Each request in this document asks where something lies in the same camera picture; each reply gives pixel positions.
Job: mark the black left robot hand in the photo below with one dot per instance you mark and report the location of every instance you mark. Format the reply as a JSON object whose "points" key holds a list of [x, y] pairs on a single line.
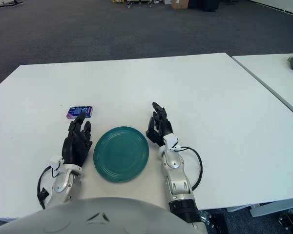
{"points": [[74, 146]]}

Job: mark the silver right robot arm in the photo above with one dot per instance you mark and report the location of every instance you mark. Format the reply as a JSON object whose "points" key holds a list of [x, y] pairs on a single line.
{"points": [[178, 182]]}

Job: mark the wheeled metal cart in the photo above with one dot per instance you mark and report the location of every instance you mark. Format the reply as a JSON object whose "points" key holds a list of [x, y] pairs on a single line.
{"points": [[141, 2]]}

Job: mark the brown cardboard box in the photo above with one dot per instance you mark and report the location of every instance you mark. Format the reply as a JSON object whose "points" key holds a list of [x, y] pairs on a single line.
{"points": [[179, 3]]}

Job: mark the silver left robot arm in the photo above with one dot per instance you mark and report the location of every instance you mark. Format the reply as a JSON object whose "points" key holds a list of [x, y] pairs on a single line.
{"points": [[61, 185]]}

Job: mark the black table foot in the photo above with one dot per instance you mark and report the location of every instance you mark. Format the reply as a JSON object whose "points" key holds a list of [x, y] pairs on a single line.
{"points": [[216, 223], [291, 220]]}

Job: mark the silver robot torso shell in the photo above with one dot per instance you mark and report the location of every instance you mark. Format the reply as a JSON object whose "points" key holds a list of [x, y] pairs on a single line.
{"points": [[88, 219]]}

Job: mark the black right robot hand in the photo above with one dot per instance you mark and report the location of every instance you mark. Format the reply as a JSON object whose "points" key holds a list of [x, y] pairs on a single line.
{"points": [[164, 126]]}

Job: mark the black floor stand base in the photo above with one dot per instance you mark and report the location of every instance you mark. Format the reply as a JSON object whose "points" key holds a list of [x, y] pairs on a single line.
{"points": [[11, 3]]}

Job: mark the teal green round plate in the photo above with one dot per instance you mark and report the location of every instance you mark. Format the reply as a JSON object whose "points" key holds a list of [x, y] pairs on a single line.
{"points": [[120, 156]]}

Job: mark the blue purple gum pack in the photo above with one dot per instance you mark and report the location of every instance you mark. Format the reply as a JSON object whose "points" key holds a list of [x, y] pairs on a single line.
{"points": [[74, 111]]}

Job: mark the black cabinet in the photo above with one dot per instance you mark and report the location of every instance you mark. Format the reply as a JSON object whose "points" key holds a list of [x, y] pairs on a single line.
{"points": [[205, 4]]}

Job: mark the white table frame beam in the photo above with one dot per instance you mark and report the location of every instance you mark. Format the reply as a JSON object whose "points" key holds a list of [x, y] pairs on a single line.
{"points": [[239, 208], [276, 210]]}

